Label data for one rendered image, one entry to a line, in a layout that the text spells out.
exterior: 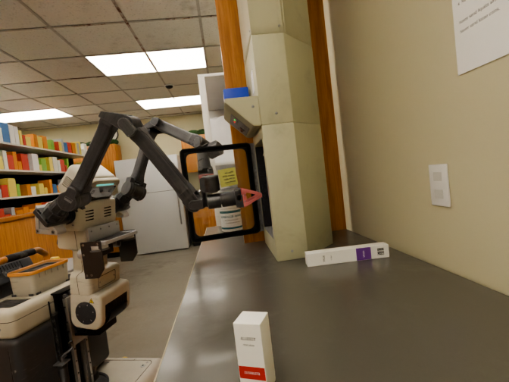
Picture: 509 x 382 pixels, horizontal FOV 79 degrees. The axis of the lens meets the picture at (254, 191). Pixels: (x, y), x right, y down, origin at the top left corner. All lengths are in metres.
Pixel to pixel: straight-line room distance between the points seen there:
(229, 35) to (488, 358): 1.40
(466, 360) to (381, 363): 0.12
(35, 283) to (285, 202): 1.25
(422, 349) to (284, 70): 0.87
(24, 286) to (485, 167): 1.82
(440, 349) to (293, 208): 0.63
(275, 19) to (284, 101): 0.28
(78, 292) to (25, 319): 0.22
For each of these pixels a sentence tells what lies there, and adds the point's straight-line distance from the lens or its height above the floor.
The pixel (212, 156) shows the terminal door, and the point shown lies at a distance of 1.35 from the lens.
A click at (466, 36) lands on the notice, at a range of 0.91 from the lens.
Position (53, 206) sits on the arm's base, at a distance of 1.45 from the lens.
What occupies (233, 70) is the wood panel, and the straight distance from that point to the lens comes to 1.50.
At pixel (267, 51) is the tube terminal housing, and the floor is 1.65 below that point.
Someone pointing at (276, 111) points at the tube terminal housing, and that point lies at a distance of 1.09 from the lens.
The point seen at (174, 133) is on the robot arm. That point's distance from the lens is 1.66.
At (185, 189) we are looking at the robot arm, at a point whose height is 1.22.
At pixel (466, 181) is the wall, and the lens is 0.91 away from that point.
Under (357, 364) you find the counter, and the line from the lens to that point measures 0.57.
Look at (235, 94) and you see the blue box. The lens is 1.30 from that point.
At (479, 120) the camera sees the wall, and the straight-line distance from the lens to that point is 0.87.
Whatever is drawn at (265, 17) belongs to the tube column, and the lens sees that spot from 1.19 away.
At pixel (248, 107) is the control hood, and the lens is 1.08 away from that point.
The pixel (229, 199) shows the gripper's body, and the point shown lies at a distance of 1.18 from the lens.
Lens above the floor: 1.25
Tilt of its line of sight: 3 degrees down
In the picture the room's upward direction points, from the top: 7 degrees counter-clockwise
